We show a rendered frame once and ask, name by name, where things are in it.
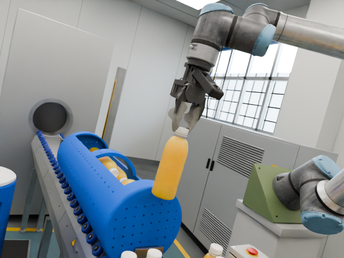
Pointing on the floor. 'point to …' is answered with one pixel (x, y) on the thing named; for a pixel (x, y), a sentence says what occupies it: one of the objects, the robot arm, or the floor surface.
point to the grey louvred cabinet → (227, 175)
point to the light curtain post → (113, 105)
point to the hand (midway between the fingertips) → (182, 129)
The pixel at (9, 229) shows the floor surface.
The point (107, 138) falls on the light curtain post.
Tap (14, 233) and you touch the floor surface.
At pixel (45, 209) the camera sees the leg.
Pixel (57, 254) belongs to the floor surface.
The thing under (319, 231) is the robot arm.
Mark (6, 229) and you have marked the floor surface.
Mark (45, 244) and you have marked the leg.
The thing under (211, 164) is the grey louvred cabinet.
